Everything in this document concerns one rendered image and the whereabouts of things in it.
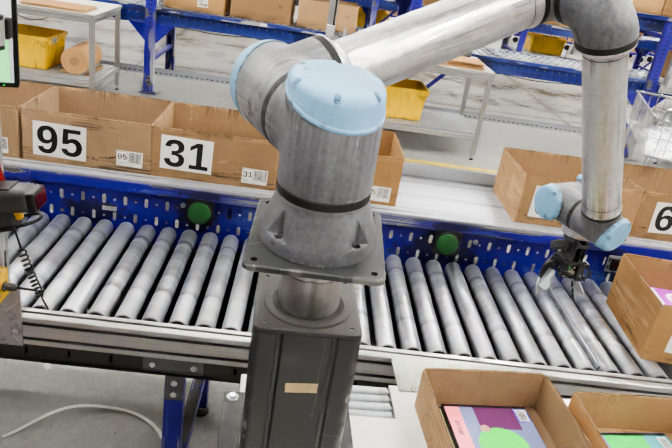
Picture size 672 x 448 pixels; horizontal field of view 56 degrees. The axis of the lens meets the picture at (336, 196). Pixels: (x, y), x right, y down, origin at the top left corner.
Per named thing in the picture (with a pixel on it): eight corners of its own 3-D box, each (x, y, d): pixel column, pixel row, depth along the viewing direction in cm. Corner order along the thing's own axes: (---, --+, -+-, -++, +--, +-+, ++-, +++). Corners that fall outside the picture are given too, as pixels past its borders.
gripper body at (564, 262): (558, 281, 172) (570, 241, 168) (547, 265, 180) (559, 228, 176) (584, 284, 173) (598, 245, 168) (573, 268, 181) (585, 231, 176)
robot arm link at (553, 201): (570, 198, 152) (603, 194, 159) (536, 177, 161) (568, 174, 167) (557, 232, 156) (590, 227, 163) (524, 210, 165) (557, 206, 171)
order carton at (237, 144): (149, 177, 197) (151, 125, 191) (170, 147, 224) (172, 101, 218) (274, 193, 200) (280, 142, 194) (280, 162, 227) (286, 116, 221)
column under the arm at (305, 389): (358, 506, 111) (392, 352, 98) (209, 498, 108) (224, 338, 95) (347, 403, 135) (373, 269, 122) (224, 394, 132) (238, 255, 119)
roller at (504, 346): (508, 360, 157) (527, 363, 158) (465, 260, 205) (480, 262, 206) (502, 376, 159) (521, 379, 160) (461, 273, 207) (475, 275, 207)
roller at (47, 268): (-1, 321, 150) (-2, 304, 148) (78, 227, 198) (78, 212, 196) (21, 324, 151) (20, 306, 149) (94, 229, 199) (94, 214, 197)
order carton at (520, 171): (513, 223, 206) (527, 175, 199) (491, 189, 233) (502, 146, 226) (629, 238, 208) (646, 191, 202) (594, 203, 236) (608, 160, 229)
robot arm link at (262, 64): (249, 85, 96) (609, -52, 119) (211, 52, 109) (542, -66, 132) (271, 168, 105) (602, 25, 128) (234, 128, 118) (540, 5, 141)
